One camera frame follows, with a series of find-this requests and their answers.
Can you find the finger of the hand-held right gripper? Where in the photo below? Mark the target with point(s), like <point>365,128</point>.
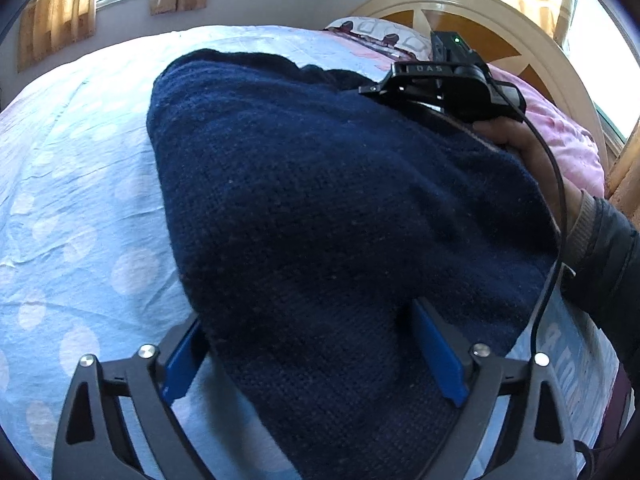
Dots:
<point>374,90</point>

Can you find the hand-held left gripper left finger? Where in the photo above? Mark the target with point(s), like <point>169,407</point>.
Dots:
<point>180,362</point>

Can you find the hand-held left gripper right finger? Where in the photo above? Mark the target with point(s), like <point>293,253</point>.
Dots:
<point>442,355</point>

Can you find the navy striped knit sweater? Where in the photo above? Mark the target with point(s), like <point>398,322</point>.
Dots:
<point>325,220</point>

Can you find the person's right forearm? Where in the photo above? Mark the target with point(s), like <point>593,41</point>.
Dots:
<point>605,270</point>

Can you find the person's right hand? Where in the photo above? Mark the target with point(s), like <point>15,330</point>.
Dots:
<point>525,150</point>

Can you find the patterned white pillow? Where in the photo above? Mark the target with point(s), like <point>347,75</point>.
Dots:
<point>380,32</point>

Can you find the cream and brown headboard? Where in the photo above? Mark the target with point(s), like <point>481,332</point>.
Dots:
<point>515,35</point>

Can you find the pink blanket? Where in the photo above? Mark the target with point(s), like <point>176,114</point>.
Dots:
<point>560,130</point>

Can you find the blue dotted bed sheet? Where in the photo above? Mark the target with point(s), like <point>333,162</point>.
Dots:
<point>85,200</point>

